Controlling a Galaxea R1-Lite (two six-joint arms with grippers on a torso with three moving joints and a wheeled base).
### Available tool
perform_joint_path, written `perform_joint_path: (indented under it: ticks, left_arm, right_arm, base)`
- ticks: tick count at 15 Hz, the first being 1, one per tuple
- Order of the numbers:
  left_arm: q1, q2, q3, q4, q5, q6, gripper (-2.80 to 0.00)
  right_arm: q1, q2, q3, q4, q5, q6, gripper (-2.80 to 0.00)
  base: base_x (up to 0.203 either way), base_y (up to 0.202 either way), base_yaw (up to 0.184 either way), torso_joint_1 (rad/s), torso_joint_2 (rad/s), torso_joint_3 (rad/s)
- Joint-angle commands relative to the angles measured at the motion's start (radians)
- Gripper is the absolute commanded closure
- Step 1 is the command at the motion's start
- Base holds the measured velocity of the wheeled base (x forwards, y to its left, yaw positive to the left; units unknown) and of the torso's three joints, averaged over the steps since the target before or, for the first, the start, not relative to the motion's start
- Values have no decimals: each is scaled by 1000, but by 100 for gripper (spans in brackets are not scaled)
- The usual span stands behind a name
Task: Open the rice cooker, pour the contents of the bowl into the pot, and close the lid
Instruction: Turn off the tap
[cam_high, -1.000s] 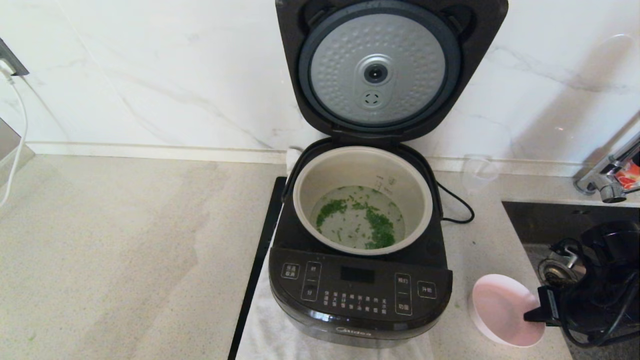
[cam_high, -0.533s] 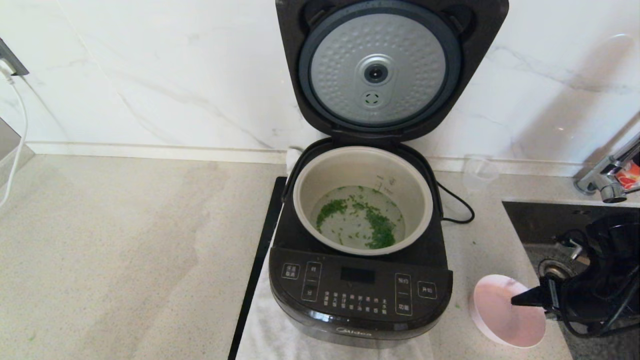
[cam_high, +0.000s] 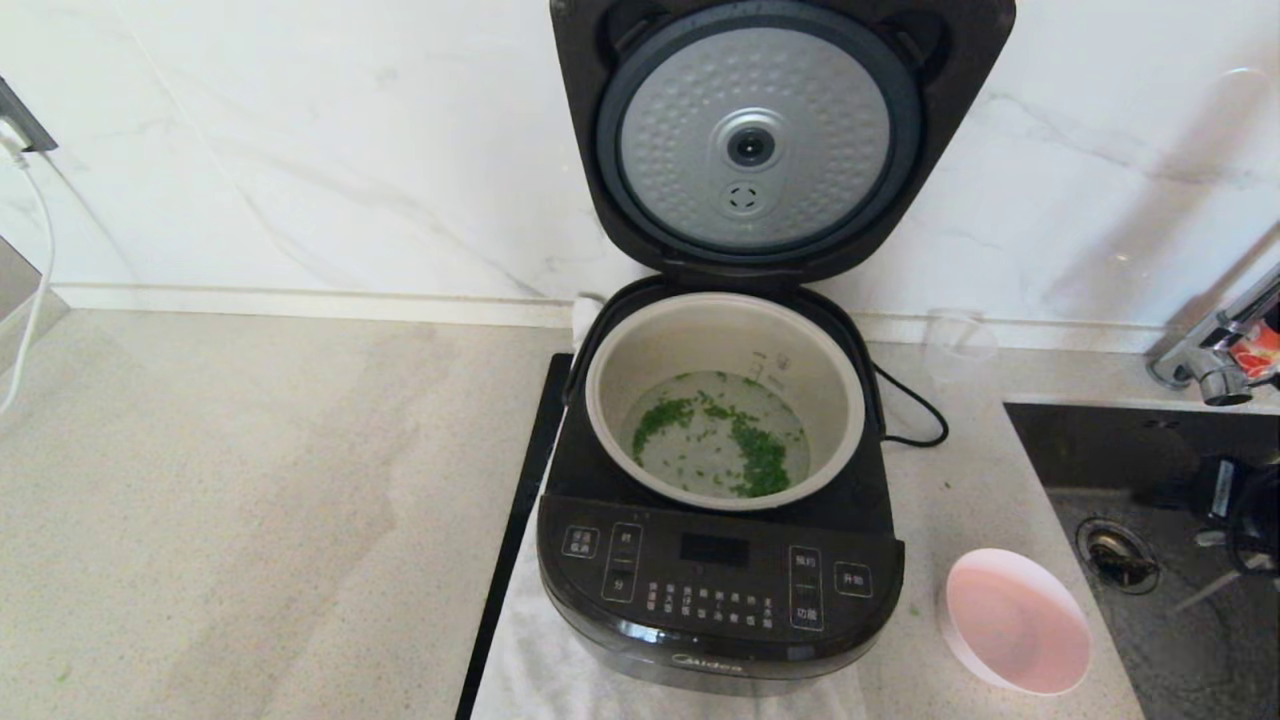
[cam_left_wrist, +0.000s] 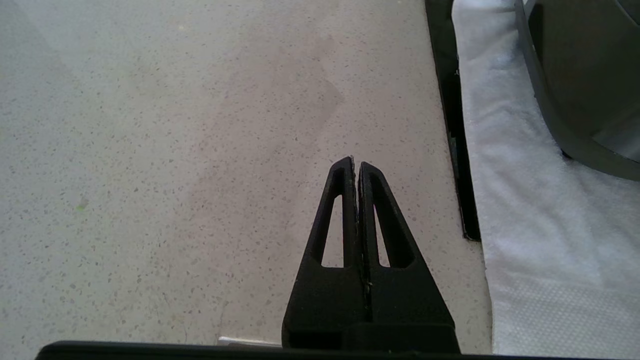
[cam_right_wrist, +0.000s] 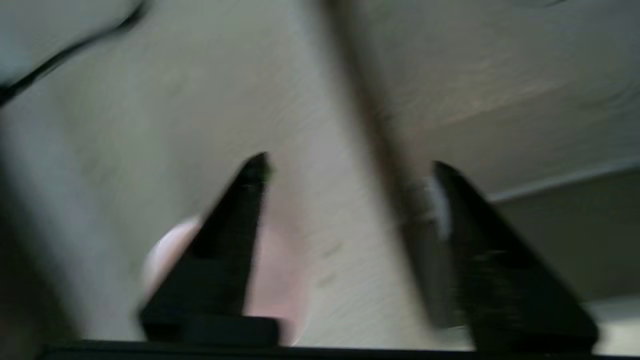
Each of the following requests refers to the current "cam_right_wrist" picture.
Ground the pink bowl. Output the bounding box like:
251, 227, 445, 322
142, 216, 312, 347

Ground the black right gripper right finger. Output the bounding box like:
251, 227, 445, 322
431, 160, 601, 353

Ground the steel sink basin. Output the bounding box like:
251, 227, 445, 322
320, 0, 640, 331

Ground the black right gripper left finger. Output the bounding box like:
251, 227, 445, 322
138, 151, 282, 347

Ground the black power cord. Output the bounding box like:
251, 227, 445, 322
0, 0, 151, 107

